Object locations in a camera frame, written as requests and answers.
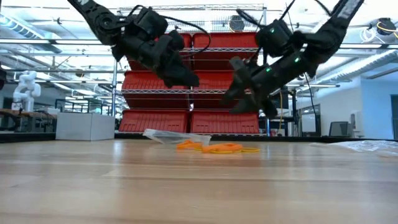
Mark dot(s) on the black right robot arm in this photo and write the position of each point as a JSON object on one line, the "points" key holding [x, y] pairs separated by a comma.
{"points": [[335, 28]]}

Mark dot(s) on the red plastic bin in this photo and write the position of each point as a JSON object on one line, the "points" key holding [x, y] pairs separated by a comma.
{"points": [[214, 46], [140, 84], [217, 123], [208, 84], [136, 66], [152, 121]]}

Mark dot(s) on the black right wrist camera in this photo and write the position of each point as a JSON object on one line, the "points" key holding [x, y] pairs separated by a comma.
{"points": [[238, 64]]}

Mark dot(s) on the black aluminium table frame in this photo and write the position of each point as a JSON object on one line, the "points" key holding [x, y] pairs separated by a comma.
{"points": [[28, 137]]}

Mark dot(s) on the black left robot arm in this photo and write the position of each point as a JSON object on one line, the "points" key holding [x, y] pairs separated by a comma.
{"points": [[105, 23]]}

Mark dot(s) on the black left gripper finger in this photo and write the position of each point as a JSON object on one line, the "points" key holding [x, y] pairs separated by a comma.
{"points": [[177, 76], [188, 70]]}

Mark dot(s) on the wooden workbench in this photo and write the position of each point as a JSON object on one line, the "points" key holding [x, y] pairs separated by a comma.
{"points": [[34, 114]]}

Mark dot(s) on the silver ventilation duct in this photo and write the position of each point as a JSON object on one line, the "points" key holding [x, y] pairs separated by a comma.
{"points": [[18, 29], [357, 67]]}

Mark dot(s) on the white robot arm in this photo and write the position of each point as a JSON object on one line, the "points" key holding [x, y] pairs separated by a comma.
{"points": [[26, 90]]}

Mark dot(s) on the round grey fan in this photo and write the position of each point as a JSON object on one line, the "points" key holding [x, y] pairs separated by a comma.
{"points": [[237, 23]]}

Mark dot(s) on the white cardboard box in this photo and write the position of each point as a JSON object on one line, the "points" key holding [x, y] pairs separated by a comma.
{"points": [[84, 126]]}

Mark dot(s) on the black monitor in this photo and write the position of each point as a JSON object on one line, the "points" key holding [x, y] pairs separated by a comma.
{"points": [[281, 99]]}

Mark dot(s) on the white wall device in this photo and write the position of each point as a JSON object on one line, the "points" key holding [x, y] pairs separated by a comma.
{"points": [[357, 124]]}

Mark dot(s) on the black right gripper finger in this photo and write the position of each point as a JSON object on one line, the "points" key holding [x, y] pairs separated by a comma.
{"points": [[239, 90], [258, 105]]}

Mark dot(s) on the yellow rubber band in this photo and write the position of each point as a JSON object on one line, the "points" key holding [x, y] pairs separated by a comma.
{"points": [[220, 152], [257, 150]]}

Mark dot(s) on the white screen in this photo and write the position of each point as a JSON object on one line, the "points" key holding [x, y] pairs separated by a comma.
{"points": [[308, 123]]}

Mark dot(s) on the clear plastic zip bag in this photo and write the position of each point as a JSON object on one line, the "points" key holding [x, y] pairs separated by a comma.
{"points": [[385, 152], [174, 137], [367, 145]]}

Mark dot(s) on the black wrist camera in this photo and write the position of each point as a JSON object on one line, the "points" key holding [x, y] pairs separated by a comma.
{"points": [[176, 40], [238, 64]]}

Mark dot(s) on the grey monitor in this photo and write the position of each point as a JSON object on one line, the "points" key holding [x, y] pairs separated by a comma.
{"points": [[340, 129]]}

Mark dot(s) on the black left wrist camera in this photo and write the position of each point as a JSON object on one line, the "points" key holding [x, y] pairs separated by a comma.
{"points": [[176, 40]]}

